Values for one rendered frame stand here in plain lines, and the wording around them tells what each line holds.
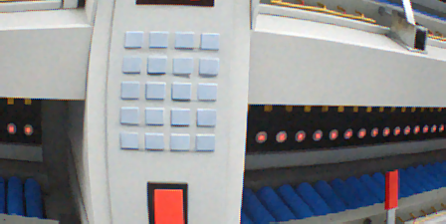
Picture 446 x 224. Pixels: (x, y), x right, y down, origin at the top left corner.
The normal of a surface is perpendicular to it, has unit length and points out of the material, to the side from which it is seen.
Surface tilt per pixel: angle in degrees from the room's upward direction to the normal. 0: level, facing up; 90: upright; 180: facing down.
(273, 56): 108
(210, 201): 90
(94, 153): 90
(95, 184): 90
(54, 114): 90
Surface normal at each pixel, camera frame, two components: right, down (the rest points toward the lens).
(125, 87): 0.36, 0.07
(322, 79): 0.32, 0.37
